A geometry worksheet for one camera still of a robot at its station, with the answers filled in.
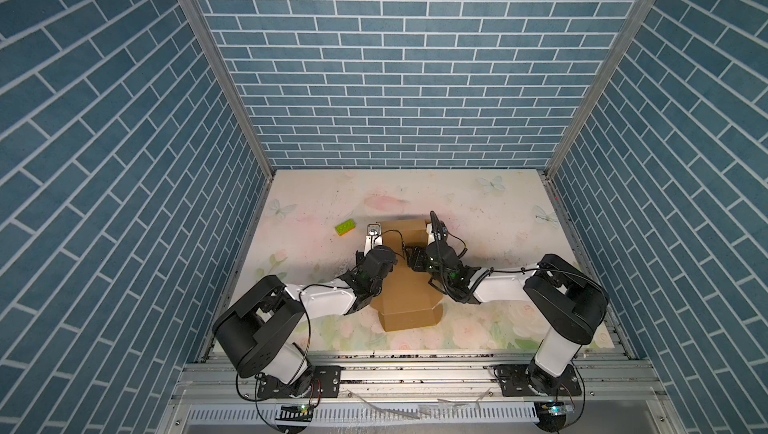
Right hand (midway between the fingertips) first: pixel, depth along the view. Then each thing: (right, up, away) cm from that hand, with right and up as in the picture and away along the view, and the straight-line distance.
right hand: (407, 247), depth 91 cm
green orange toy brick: (-21, +5, +11) cm, 25 cm away
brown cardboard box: (0, -15, -4) cm, 15 cm away
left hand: (-8, +1, -1) cm, 8 cm away
